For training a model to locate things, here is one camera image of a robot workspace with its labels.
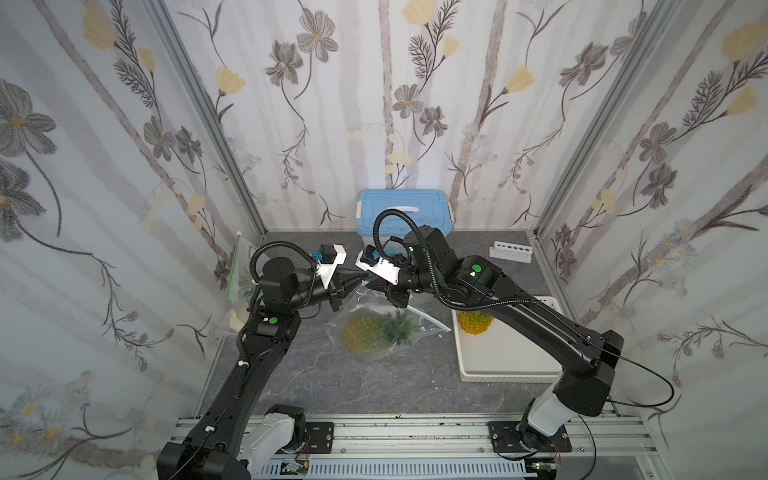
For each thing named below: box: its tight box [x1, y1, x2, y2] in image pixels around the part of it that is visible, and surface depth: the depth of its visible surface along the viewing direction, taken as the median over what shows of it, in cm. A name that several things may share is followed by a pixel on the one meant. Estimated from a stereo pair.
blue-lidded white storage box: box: [356, 189, 453, 241], surface depth 110 cm
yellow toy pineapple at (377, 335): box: [343, 309, 423, 354], surface depth 81 cm
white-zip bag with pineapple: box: [323, 282, 452, 360], surface depth 80 cm
